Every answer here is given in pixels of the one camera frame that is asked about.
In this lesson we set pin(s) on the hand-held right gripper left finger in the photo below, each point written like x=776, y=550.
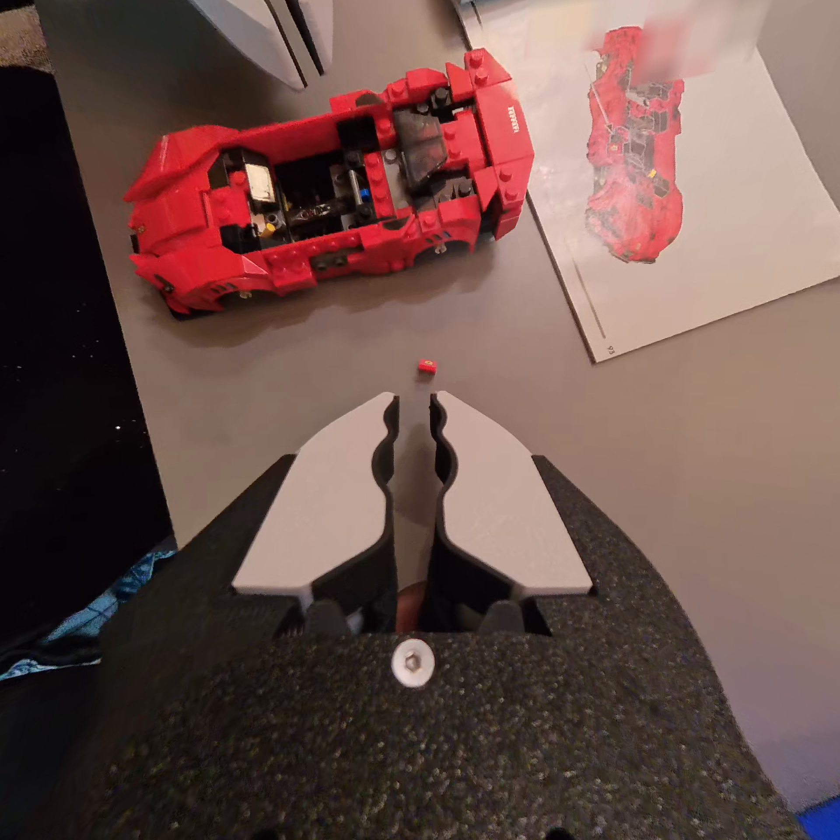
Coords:
x=321, y=499

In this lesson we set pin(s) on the person's right hand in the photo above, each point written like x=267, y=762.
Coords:
x=411, y=607

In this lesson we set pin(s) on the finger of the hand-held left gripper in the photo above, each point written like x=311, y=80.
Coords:
x=253, y=33
x=321, y=26

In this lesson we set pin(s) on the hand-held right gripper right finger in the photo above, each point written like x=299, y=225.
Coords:
x=505, y=512

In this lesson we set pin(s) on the red lego car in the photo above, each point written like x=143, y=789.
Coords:
x=328, y=197

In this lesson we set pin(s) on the lego instruction booklet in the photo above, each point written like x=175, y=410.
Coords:
x=741, y=216

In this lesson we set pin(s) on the blue patterned cloth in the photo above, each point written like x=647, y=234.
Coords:
x=138, y=577

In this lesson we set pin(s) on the small red printed lego tile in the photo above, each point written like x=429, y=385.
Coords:
x=427, y=367

